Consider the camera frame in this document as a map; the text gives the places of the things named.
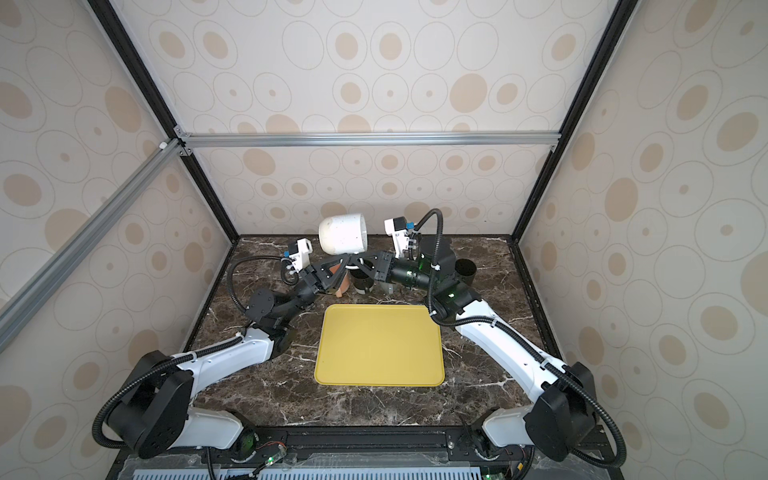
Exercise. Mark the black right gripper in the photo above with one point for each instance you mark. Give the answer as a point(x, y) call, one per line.
point(380, 273)

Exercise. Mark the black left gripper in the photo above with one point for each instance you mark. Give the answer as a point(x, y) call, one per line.
point(320, 279)

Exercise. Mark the peach mug cream base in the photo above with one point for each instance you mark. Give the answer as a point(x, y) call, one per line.
point(344, 286)

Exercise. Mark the speckled beige mug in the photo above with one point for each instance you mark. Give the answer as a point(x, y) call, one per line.
point(343, 234)

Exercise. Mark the black mug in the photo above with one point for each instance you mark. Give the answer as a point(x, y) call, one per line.
point(466, 270)

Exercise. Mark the black-green mug white base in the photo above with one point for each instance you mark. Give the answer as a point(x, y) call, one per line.
point(361, 282)

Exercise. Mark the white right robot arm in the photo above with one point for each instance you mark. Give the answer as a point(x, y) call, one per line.
point(564, 417)

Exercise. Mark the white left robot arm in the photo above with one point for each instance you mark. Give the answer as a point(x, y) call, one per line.
point(154, 411)

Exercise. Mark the yellow plastic tray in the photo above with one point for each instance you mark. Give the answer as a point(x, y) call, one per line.
point(379, 346)

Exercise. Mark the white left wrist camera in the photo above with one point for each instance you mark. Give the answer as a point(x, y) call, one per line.
point(298, 254)

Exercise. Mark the horizontal aluminium rail back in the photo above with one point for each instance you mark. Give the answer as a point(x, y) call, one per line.
point(327, 139)

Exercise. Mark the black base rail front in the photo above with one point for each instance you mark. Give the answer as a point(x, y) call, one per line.
point(403, 452)

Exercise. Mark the diagonal aluminium rail left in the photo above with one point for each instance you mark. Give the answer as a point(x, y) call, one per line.
point(34, 294)

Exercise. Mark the black corner frame post left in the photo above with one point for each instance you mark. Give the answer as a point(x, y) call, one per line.
point(107, 17)

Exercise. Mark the black corner frame post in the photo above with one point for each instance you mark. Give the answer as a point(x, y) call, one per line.
point(606, 46)
point(107, 17)

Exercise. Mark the black corner frame post right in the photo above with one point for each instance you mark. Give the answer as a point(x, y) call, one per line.
point(606, 46)

